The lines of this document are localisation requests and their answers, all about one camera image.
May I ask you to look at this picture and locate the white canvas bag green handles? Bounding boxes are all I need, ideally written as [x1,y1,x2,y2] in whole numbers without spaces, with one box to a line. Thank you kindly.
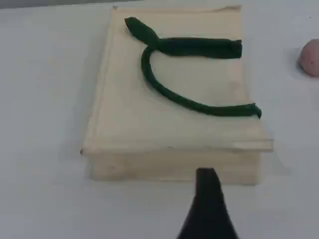
[80,4,275,187]

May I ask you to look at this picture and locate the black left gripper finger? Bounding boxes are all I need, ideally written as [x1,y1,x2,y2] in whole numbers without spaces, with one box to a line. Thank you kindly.
[175,168,240,239]

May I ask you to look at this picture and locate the pink peach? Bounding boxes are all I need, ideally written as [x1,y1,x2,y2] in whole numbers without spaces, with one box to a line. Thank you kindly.
[298,39,319,78]

